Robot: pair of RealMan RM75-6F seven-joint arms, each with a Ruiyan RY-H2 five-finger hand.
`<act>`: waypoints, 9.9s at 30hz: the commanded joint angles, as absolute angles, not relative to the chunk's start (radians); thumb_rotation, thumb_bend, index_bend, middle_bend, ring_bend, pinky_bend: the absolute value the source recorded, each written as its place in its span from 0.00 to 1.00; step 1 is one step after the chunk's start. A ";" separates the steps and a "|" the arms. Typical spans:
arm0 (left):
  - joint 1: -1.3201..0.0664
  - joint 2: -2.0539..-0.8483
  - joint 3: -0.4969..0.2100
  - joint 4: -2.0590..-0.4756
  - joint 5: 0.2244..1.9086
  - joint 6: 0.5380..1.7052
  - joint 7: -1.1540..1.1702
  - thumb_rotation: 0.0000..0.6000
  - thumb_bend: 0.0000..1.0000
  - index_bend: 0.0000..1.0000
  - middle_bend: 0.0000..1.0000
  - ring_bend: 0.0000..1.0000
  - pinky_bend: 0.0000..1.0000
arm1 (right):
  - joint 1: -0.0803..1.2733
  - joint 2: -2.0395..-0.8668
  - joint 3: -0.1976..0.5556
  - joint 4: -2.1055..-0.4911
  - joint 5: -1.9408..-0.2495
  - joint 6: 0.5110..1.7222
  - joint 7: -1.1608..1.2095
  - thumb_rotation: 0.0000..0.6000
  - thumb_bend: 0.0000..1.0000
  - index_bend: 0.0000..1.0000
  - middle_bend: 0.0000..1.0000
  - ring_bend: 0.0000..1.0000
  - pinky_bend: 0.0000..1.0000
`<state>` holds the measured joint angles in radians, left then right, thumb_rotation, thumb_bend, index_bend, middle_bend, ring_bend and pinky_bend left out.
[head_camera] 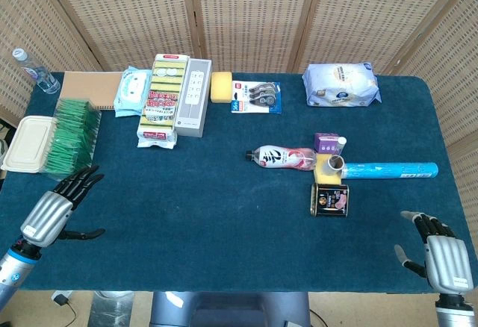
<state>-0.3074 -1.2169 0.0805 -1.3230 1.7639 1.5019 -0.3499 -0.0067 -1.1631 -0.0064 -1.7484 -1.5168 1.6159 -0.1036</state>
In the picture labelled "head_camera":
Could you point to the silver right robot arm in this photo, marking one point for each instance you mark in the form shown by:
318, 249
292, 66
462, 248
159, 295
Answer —
453, 312

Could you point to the brown spiral notebook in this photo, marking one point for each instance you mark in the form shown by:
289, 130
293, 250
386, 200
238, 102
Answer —
89, 90

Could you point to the yellow sponge block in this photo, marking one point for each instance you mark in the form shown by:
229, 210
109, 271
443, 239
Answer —
221, 87
324, 177

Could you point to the correction tape blister pack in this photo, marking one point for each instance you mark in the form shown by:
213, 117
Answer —
255, 97

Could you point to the light blue wrapped roll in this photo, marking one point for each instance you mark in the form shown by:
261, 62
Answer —
390, 171

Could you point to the white cardboard core roll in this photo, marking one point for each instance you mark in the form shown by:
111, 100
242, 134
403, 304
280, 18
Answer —
330, 168

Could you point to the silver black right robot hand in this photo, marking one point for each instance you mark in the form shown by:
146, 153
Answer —
446, 263

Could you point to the wicker folding screen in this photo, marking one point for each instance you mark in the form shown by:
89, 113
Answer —
254, 13

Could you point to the pink white drink bottle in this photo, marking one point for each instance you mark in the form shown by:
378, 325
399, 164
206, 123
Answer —
282, 158

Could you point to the clear plastic water bottle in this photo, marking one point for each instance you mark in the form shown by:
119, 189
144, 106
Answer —
37, 71

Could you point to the yellow green sponge multipack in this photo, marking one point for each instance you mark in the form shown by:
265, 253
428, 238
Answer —
162, 99

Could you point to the blue table cloth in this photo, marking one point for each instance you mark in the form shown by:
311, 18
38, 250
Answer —
209, 211

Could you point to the beige lidded food container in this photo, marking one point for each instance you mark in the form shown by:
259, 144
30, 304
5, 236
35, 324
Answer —
28, 144

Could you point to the blue white wet wipes pack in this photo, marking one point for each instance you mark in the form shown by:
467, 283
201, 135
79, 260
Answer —
130, 92

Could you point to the small purple box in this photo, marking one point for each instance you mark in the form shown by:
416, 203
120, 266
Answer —
325, 143

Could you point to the clear box of green packets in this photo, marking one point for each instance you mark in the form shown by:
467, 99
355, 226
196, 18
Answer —
74, 136

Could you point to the black gold meat can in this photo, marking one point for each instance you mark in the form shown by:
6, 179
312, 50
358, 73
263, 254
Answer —
329, 200

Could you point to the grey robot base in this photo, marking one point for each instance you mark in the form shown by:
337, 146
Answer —
231, 310

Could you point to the white power strip box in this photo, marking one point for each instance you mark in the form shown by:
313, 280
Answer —
194, 97

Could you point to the white blue tissue pack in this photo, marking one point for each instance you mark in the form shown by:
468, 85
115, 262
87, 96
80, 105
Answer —
341, 84

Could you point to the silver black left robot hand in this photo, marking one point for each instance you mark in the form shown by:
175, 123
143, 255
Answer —
48, 211

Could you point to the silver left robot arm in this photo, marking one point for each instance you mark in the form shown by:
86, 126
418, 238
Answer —
13, 267

